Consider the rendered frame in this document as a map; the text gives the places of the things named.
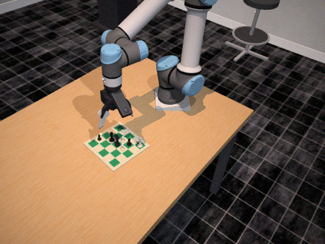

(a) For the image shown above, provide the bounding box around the green and white chessboard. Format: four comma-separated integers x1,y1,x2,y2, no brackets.
83,122,150,172

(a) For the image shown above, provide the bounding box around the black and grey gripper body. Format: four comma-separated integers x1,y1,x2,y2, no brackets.
100,84,122,111

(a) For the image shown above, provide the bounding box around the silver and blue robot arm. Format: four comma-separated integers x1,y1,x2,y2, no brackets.
100,0,217,118

